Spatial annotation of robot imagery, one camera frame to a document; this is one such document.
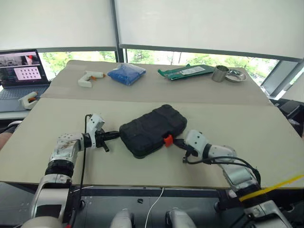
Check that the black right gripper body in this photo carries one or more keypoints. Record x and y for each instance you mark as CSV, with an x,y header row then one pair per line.
x,y
191,150

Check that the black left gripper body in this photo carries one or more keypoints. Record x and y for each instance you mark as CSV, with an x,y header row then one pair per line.
x,y
103,137

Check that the black plastic tool case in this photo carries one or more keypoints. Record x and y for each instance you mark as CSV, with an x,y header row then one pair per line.
x,y
152,128

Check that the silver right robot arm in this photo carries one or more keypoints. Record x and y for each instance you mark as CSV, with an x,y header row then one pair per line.
x,y
237,175

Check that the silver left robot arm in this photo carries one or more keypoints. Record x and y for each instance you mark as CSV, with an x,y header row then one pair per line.
x,y
64,147

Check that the white glue gun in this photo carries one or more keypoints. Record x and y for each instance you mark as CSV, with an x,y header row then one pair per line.
x,y
85,79
27,99

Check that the blue plastic bag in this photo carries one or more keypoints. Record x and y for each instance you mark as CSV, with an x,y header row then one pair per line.
x,y
126,73

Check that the grey rounded shape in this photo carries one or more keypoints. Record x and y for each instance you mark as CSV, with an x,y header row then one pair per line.
x,y
122,219
180,218

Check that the green flat package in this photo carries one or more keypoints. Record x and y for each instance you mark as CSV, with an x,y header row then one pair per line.
x,y
187,72

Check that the steel cup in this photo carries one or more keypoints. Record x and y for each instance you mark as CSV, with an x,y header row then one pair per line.
x,y
219,74

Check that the round steel dish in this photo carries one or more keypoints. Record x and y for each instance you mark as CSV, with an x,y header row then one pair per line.
x,y
237,77

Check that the seated person's leg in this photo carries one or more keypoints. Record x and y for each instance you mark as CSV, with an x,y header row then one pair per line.
x,y
6,140

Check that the open grey laptop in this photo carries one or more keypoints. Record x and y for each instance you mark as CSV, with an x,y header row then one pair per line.
x,y
23,69

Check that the black office chair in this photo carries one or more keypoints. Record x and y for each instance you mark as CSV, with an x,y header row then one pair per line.
x,y
289,109

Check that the white roller blind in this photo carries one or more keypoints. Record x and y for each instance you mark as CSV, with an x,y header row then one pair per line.
x,y
57,21
209,23

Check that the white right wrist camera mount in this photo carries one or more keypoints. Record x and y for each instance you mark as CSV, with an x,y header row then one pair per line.
x,y
196,140

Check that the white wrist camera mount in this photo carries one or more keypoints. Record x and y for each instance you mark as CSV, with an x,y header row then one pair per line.
x,y
196,140
95,122

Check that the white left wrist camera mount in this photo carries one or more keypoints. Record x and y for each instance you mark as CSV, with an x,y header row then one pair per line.
x,y
95,122

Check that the black table frame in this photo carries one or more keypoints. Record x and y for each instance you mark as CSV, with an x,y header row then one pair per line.
x,y
107,202

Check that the grey window frame post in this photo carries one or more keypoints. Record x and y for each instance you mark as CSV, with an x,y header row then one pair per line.
x,y
120,52

